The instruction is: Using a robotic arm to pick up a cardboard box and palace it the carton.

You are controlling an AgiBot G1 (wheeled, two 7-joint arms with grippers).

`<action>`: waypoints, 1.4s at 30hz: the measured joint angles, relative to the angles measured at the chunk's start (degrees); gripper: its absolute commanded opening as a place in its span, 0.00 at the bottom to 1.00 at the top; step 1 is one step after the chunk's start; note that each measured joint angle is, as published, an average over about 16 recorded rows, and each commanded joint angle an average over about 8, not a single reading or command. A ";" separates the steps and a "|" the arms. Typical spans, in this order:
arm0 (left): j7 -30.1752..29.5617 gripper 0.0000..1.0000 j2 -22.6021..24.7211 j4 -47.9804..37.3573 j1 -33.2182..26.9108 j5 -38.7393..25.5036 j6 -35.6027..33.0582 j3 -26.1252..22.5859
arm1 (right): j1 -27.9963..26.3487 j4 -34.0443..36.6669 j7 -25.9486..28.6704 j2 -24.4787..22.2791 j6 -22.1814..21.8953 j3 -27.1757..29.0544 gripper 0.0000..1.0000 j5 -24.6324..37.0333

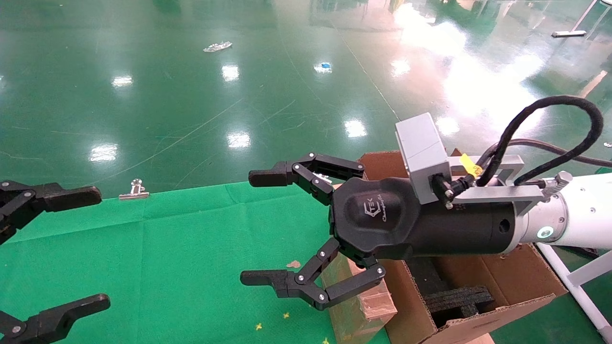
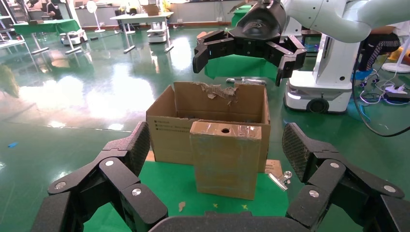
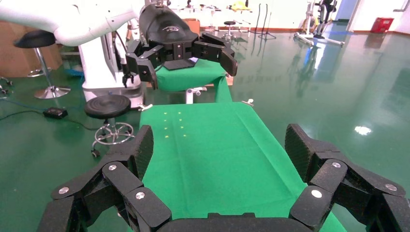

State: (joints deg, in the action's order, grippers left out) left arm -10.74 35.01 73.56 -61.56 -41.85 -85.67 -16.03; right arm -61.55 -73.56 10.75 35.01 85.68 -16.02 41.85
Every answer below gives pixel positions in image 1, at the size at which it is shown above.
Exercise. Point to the grey metal camera bracket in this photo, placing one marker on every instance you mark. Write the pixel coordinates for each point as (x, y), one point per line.
(497, 193)

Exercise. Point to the large open cardboard carton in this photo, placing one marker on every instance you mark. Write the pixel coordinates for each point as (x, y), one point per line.
(516, 277)

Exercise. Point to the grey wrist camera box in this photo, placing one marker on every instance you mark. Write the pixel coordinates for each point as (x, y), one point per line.
(420, 148)

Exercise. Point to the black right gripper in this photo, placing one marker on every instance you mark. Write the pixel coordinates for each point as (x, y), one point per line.
(382, 220)

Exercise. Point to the brown paper scrap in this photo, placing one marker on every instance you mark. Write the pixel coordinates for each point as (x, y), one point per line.
(293, 264)

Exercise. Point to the white floor litter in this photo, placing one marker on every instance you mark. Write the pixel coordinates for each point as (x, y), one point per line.
(217, 46)

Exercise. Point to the white pipe frame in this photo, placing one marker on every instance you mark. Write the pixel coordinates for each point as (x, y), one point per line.
(581, 286)

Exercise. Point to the grey bar on floor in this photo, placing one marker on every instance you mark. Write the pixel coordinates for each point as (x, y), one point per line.
(569, 33)

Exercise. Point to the green table cloth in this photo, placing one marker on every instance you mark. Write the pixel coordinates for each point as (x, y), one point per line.
(167, 248)

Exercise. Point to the silver binder clip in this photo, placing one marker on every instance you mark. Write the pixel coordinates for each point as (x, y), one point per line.
(136, 192)
(321, 177)

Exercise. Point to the small brown cardboard box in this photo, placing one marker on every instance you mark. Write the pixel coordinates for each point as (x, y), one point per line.
(358, 310)

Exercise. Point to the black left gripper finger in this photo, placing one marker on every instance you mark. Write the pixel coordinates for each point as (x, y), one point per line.
(57, 197)
(52, 322)

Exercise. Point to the black foam insert block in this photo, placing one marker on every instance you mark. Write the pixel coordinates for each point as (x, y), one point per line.
(459, 301)

